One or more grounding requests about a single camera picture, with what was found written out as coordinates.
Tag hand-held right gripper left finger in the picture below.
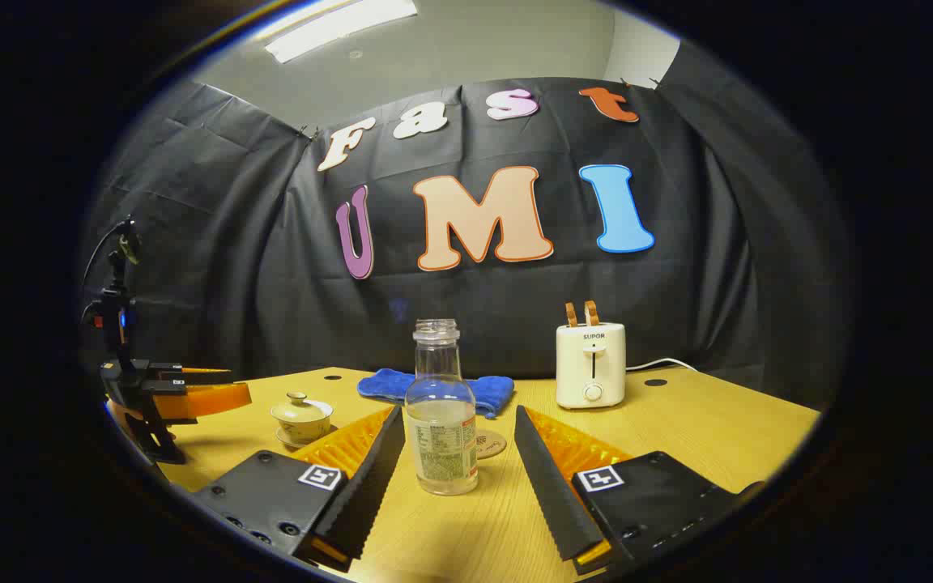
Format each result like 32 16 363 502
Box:
190 405 407 572

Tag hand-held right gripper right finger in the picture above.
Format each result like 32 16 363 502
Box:
513 405 767 577

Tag cream porcelain teacup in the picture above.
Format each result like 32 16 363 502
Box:
276 417 331 445

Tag clear water bottle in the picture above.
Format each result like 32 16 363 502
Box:
406 318 479 496

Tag cream saucer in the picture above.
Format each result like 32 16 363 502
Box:
275 425 339 450

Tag blue folded towel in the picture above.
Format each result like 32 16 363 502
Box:
356 368 516 419

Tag black backdrop cloth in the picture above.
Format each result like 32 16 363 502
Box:
82 36 850 407

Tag white toaster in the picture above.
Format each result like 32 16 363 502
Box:
556 322 627 410

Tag ceiling light panel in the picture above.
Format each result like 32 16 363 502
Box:
264 0 419 64

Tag white toaster cable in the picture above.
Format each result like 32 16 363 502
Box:
625 357 699 373

